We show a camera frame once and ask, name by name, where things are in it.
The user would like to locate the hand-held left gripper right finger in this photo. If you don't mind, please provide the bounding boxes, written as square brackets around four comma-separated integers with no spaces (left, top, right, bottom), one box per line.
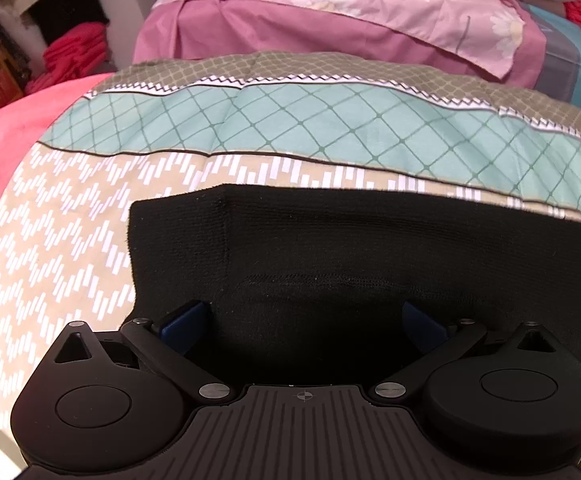
[371,300,564,402]

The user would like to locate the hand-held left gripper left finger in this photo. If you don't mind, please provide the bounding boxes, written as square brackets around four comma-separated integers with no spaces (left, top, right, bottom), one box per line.
[54,300,236,402]

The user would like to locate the black pants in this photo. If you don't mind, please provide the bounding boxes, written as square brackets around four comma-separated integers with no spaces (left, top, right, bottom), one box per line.
[128,184,581,393]

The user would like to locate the patterned beige teal bedsheet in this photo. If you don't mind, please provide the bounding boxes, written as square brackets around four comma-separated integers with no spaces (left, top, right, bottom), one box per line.
[0,51,581,431]

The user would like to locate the pink blanket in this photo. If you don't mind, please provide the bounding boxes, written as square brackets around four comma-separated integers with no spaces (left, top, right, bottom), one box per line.
[0,72,116,261]

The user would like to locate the blue grey striped bedsheet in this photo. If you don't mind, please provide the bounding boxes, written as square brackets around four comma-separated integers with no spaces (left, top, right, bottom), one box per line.
[518,2,581,108]

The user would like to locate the pink floral bedsheet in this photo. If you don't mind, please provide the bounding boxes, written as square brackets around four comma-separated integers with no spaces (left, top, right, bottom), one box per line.
[133,0,546,81]

